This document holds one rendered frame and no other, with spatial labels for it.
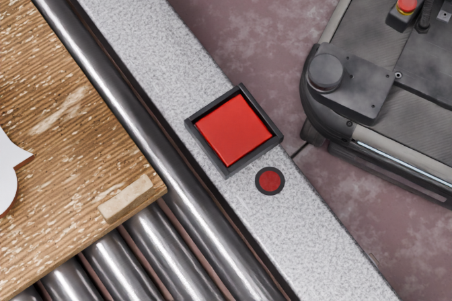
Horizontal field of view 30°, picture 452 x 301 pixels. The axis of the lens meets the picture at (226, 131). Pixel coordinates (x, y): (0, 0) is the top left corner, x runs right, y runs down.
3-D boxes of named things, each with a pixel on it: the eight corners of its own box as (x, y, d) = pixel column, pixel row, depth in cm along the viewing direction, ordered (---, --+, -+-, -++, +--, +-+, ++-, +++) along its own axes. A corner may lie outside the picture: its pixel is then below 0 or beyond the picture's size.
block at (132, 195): (147, 180, 86) (145, 172, 83) (157, 193, 85) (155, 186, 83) (99, 213, 85) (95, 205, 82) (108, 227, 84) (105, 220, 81)
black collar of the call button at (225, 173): (241, 87, 92) (241, 81, 90) (283, 141, 90) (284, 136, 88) (183, 125, 90) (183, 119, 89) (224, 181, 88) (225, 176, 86)
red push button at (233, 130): (239, 97, 91) (239, 92, 90) (272, 140, 90) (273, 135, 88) (194, 127, 90) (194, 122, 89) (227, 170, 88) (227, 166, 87)
